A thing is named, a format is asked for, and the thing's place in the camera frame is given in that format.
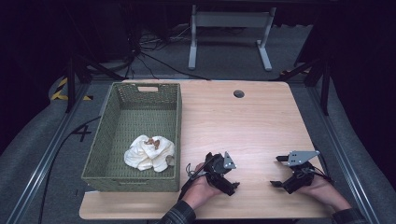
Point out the yellow black striped tape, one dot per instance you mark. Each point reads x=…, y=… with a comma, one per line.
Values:
x=59, y=90

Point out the grey metal floor rail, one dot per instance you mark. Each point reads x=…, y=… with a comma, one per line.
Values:
x=46, y=161
x=342, y=161

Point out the person's right hand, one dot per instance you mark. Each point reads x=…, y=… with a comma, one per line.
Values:
x=330, y=193

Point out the black metal stand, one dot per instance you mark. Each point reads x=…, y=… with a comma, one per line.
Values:
x=71, y=84
x=325, y=90

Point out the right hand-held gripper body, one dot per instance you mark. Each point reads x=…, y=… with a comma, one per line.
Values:
x=300, y=180

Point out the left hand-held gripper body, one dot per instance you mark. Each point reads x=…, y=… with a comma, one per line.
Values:
x=218, y=165

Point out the person's left hand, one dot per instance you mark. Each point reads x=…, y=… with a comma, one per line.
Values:
x=197, y=193

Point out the grey metal desk frame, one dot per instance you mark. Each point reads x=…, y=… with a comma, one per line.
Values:
x=230, y=19

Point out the green woven basket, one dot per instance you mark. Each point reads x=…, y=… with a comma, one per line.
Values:
x=137, y=118

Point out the white cloth with brown bear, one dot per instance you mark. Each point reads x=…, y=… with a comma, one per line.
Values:
x=146, y=159

